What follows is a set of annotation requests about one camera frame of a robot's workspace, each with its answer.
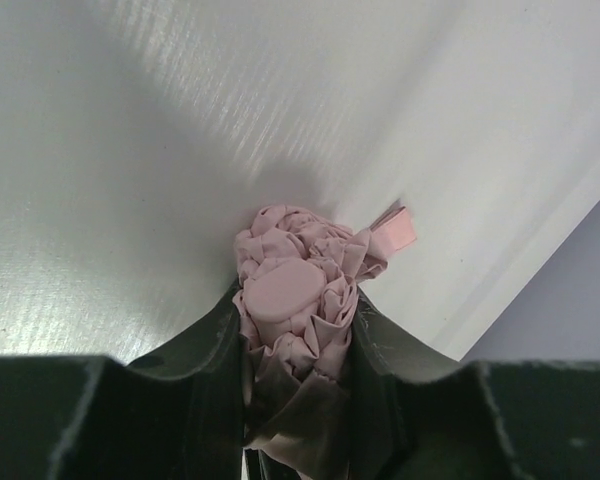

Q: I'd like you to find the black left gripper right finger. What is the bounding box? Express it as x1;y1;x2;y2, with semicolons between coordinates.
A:
349;298;600;479

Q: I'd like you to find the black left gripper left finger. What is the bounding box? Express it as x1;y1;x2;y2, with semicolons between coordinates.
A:
0;287;244;479

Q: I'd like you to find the pink umbrella with black lining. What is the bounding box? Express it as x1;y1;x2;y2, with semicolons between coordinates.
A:
233;205;416;479

